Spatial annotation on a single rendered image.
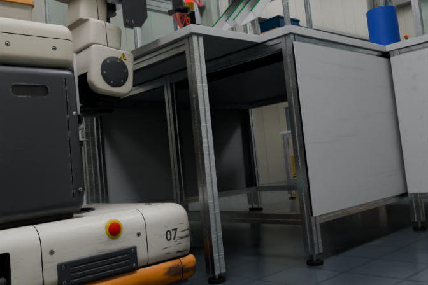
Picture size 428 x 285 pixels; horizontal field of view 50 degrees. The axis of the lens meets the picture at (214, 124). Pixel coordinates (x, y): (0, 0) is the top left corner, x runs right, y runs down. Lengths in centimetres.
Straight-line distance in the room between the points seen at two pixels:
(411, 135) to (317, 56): 67
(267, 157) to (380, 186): 532
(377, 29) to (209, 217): 153
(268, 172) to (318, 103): 560
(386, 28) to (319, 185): 119
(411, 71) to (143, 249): 146
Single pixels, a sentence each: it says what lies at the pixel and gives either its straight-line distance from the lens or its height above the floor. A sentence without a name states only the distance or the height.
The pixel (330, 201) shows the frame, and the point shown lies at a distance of 177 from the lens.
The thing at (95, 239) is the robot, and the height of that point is 22.
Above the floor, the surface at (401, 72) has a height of 72.
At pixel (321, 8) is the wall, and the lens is 936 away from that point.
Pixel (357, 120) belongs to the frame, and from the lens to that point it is 200.
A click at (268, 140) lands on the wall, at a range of 740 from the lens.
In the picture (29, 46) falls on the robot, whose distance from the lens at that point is 130.
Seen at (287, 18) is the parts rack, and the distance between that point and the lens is 211.
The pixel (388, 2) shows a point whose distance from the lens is 271.
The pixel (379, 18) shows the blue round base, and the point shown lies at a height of 107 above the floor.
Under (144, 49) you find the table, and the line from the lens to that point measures 179.
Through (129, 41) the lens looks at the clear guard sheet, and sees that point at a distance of 382.
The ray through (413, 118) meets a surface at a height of 50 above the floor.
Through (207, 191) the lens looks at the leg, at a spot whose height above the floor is 30.
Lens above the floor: 39
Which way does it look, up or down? 5 degrees up
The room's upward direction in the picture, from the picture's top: 6 degrees counter-clockwise
